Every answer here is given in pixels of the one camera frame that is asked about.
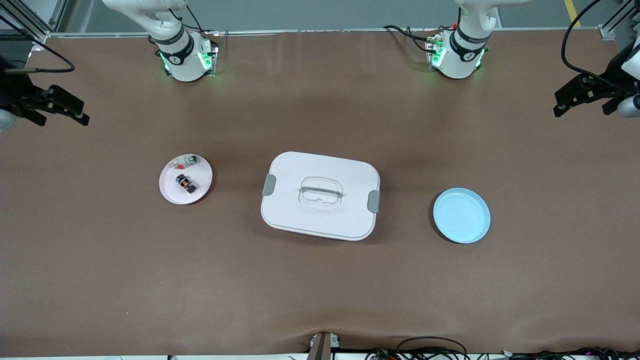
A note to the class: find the white lidded storage box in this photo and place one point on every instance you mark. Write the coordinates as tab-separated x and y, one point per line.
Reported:
320	220

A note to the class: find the brown table cover sheet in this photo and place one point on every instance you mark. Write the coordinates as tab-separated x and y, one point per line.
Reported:
320	290

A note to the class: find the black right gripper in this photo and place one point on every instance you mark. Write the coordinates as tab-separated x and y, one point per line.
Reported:
16	91

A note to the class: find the black and orange switch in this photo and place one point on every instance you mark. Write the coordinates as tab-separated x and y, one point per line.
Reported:
186	184

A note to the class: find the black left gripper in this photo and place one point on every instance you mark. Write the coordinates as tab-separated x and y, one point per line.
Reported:
613	84

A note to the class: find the aluminium frame profile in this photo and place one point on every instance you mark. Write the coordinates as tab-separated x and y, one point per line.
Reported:
607	31
40	37

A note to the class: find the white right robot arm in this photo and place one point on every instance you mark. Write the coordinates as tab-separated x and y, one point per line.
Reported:
185	60

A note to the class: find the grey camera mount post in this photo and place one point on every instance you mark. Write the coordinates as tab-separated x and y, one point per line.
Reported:
322	347

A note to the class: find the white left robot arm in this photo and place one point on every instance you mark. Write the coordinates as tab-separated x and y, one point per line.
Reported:
462	55

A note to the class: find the light blue round plate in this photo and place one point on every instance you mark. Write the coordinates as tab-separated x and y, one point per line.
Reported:
462	217

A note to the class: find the pink round plate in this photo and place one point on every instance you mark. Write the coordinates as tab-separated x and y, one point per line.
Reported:
170	192

